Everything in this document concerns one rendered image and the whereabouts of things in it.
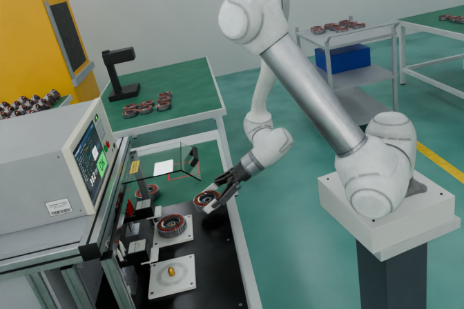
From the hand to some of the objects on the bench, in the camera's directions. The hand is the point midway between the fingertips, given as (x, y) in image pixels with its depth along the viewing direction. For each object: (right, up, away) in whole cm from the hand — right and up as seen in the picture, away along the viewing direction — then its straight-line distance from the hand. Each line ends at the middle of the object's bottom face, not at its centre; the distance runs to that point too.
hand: (207, 200), depth 156 cm
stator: (-13, -10, -5) cm, 17 cm away
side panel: (-46, -39, -46) cm, 76 cm away
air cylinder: (-24, -24, -27) cm, 43 cm away
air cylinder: (-27, -15, -5) cm, 31 cm away
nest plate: (-10, -21, -27) cm, 35 cm away
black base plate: (-12, -18, -15) cm, 27 cm away
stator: (-29, -3, +28) cm, 40 cm away
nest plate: (-13, -12, -4) cm, 18 cm away
